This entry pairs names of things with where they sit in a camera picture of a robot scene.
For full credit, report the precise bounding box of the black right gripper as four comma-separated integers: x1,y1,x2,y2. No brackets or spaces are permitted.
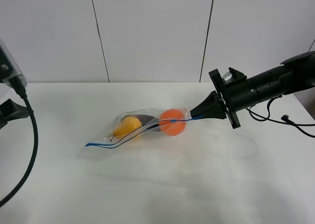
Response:
190,67,247,129

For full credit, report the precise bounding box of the purple eggplant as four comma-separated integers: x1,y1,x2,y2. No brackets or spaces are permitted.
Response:
122,114,160,132

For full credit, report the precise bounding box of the yellow pear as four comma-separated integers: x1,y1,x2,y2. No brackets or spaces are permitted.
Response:
110,116,142,142

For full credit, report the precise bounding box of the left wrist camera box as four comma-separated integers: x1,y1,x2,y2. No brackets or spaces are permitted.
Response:
0,40,27,88

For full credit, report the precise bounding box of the clear zip bag blue seal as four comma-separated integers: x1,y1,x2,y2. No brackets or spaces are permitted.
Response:
86,108,196,149

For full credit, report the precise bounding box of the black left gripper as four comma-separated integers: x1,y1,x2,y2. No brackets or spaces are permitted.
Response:
0,99,30,129

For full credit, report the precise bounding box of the orange fruit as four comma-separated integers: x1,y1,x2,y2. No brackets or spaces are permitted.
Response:
158,109,186,136

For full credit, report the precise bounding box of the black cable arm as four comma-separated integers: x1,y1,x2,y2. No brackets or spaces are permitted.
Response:
248,96,315,138
0,77,39,206

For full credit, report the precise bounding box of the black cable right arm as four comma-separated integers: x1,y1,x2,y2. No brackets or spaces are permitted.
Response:
248,96,315,138

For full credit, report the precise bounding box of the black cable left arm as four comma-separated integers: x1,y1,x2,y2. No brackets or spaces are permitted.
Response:
0,77,39,206

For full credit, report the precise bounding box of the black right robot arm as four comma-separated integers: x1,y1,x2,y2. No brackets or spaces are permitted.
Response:
190,51,315,128

